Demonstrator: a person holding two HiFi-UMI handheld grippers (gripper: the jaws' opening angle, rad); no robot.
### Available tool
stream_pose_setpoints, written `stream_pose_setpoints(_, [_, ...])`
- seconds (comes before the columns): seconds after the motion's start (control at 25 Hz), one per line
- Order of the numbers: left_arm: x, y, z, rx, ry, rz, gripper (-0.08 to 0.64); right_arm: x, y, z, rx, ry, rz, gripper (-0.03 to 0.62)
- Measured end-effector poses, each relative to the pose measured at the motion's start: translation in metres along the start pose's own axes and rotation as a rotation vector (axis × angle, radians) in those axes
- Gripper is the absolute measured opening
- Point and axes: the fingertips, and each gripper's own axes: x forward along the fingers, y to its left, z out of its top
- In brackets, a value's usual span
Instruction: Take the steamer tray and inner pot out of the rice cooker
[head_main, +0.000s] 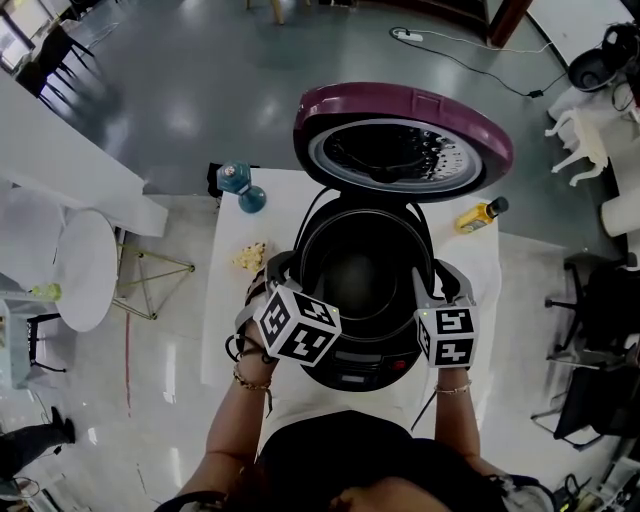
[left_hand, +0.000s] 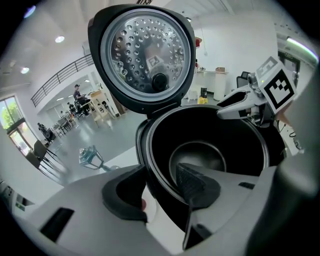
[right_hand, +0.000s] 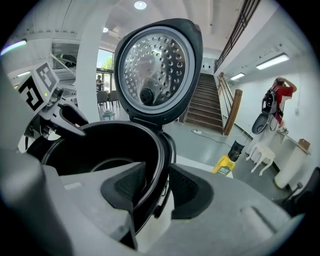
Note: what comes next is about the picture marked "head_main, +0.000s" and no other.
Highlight black office chair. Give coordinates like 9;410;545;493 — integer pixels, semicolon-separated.
544;252;640;366
530;364;640;454

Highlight black frame chair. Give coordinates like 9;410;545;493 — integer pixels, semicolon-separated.
27;313;66;374

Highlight person's left hand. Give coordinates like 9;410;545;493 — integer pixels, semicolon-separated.
243;269;269;315

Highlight person's face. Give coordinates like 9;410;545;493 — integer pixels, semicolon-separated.
332;477;441;512

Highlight black cable bundle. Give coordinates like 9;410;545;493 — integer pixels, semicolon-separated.
562;469;640;512

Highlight beaded gold bracelet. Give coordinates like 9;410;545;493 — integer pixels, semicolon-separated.
232;364;274;392

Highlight yellow oil bottle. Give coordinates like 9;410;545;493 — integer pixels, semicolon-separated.
454;196;510;235

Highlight pale teal storage box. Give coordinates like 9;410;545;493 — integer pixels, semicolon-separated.
0;299;31;391

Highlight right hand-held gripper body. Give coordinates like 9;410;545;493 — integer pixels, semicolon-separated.
412;294;477;371

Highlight white round side table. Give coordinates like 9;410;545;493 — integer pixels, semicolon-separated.
54;209;196;334

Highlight person's dark top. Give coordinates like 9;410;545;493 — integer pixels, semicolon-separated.
257;409;506;512

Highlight yellow popcorn pile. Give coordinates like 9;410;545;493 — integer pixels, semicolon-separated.
231;241;269;274

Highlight white column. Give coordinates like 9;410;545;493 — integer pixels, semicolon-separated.
0;74;169;239

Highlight white console table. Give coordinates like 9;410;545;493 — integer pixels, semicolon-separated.
599;89;640;236

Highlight maroon rice cooker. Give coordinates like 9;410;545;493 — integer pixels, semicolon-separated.
292;82;515;392

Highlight black pot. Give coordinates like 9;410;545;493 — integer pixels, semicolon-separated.
299;209;432;334

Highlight wooden stool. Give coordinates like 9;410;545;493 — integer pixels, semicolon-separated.
244;0;286;26

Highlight black power adapter cable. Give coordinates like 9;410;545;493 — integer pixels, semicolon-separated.
399;34;571;99

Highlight teal lantern lamp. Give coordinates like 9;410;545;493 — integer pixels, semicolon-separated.
216;160;268;215

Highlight person's left forearm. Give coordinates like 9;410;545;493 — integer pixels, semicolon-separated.
172;349;281;506

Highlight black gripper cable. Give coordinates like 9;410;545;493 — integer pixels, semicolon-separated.
410;389;439;432
224;332;279;419

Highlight person's light trousers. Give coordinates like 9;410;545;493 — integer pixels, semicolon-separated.
262;387;436;441

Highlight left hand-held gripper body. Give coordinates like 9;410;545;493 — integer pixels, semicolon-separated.
233;249;343;367

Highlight white ornate stool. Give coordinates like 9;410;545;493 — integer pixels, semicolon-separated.
544;107;611;189

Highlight person's right forearm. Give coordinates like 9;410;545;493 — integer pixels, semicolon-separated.
433;367;501;481

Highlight thin gold bracelet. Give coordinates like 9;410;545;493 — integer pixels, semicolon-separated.
433;379;474;396

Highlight black dining chair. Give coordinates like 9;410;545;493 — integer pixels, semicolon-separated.
14;54;56;100
37;24;96;76

